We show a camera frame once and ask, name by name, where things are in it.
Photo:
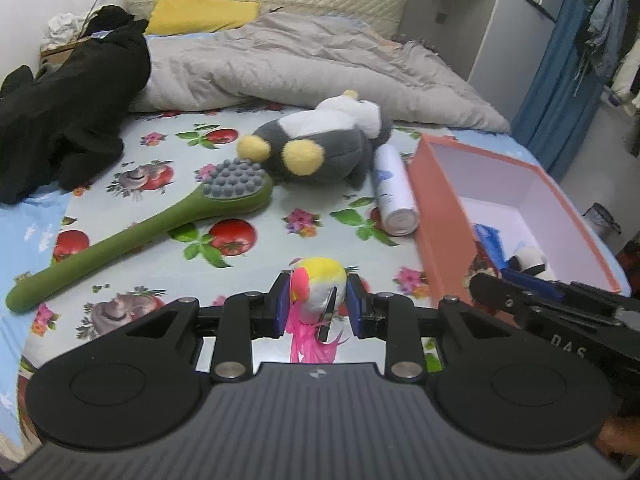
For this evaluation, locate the small panda plush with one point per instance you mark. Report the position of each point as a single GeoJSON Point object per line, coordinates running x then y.
{"type": "Point", "coordinates": [530, 260]}

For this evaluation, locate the white crumpled cloth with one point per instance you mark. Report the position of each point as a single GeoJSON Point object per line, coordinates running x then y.
{"type": "Point", "coordinates": [62, 27]}

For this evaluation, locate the person's right hand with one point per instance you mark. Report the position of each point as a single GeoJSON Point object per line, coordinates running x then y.
{"type": "Point", "coordinates": [620, 437]}

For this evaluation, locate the black floor bin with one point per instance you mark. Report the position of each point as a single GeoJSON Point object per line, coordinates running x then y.
{"type": "Point", "coordinates": [602, 217]}

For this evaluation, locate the black clothing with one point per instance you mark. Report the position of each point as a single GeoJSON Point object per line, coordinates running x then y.
{"type": "Point", "coordinates": [65, 105]}

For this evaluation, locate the yellow pillow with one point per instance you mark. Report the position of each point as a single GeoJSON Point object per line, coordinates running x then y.
{"type": "Point", "coordinates": [200, 15]}

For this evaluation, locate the dark wall switch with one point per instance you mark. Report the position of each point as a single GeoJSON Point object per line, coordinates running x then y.
{"type": "Point", "coordinates": [441, 17]}

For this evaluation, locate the grey and white plush toy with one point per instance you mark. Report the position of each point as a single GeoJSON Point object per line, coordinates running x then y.
{"type": "Point", "coordinates": [325, 145]}

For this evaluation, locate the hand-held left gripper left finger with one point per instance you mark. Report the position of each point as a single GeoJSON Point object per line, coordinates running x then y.
{"type": "Point", "coordinates": [282, 305]}

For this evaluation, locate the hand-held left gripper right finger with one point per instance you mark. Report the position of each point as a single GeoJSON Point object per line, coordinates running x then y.
{"type": "Point", "coordinates": [359, 305]}

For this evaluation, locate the green massage brush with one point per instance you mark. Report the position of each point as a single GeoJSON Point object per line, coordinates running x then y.
{"type": "Point", "coordinates": [150, 225]}

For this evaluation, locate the blue plastic bag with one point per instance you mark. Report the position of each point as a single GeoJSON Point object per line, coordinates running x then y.
{"type": "Point", "coordinates": [490, 245]}

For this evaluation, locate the hanging clothes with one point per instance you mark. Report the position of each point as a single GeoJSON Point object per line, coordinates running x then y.
{"type": "Point", "coordinates": [605, 25]}

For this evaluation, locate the dark red snack packet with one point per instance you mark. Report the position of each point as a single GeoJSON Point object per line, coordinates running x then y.
{"type": "Point", "coordinates": [484, 266]}

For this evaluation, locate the blue patterned packet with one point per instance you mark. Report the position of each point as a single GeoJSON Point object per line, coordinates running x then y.
{"type": "Point", "coordinates": [102, 34]}

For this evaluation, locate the pink feather ball toy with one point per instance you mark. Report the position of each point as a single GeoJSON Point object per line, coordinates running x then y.
{"type": "Point", "coordinates": [320, 285]}

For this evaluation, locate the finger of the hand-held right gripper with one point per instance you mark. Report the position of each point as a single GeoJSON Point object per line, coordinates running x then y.
{"type": "Point", "coordinates": [535, 282]}
{"type": "Point", "coordinates": [492, 292]}

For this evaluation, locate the blue curtain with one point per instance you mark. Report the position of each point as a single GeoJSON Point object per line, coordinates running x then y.
{"type": "Point", "coordinates": [555, 85]}

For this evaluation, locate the grey wardrobe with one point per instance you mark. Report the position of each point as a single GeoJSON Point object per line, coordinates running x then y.
{"type": "Point", "coordinates": [465, 20]}

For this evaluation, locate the brown cardboard box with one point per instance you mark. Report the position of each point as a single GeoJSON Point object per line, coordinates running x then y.
{"type": "Point", "coordinates": [55, 55]}

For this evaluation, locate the fruit printed plastic sheet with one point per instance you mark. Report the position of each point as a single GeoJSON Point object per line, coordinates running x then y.
{"type": "Point", "coordinates": [150, 270]}

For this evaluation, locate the white spray can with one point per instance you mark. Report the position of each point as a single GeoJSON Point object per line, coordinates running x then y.
{"type": "Point", "coordinates": [395, 195]}

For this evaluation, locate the grey duvet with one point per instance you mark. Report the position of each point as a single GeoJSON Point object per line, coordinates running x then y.
{"type": "Point", "coordinates": [310, 60]}

